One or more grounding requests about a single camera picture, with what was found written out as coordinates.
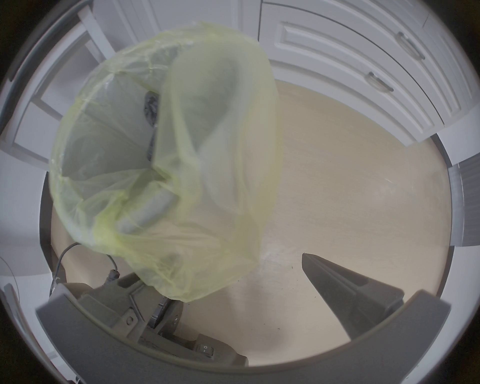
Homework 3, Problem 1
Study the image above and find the grey ribbed door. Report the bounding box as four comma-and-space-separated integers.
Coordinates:
450, 153, 480, 248

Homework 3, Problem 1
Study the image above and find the black cable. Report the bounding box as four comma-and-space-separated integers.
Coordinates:
50, 242, 121, 298

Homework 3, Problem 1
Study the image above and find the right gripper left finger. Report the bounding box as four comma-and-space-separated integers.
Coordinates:
79, 272, 166, 337

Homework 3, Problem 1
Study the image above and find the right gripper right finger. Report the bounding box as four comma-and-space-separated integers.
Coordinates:
302, 253, 405, 342

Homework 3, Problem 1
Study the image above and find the yellow plastic bag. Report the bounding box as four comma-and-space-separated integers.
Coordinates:
49, 22, 283, 302

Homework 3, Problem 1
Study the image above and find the white wardrobe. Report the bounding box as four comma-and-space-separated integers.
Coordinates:
94, 0, 473, 147

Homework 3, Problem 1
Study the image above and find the crumpled black plastic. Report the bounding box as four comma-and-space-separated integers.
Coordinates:
143, 91, 163, 161

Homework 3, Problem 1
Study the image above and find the white trash bin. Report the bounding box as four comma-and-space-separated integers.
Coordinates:
60, 37, 244, 233

